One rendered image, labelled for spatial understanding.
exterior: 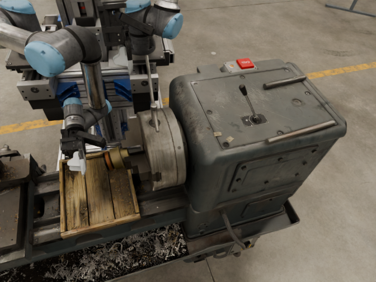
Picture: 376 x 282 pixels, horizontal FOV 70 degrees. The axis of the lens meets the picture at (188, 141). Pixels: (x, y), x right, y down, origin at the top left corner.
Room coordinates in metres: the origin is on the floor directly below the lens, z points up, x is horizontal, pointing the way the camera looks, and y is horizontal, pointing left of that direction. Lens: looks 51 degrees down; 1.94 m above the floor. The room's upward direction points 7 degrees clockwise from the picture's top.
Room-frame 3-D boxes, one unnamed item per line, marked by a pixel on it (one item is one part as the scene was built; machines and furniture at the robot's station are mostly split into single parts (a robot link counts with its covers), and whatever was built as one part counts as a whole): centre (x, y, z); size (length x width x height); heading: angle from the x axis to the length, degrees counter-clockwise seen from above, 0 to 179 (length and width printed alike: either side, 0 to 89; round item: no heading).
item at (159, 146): (0.63, 0.12, 1.08); 0.32 x 0.09 x 0.32; 23
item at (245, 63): (1.02, -0.21, 1.26); 0.06 x 0.06 x 0.02; 23
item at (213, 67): (0.95, -0.06, 1.24); 0.09 x 0.08 x 0.03; 113
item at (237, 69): (1.00, -0.19, 1.23); 0.13 x 0.08 x 0.05; 113
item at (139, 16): (1.20, 0.29, 1.33); 0.13 x 0.12 x 0.14; 69
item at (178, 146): (0.66, 0.07, 1.08); 0.31 x 0.03 x 0.31; 23
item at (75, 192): (0.53, 0.36, 0.89); 0.36 x 0.30 x 0.04; 23
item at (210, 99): (0.81, -0.24, 1.06); 0.59 x 0.48 x 0.39; 113
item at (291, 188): (0.81, -0.24, 0.43); 0.60 x 0.48 x 0.86; 113
